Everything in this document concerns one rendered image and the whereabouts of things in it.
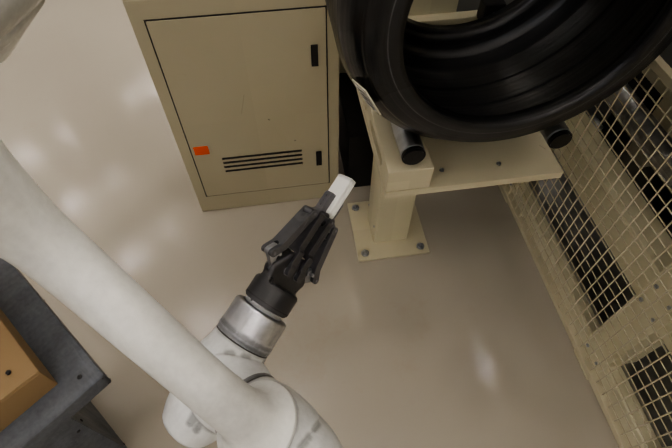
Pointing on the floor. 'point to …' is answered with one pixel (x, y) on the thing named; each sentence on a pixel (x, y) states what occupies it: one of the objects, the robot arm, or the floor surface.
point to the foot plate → (369, 250)
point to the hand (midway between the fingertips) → (335, 195)
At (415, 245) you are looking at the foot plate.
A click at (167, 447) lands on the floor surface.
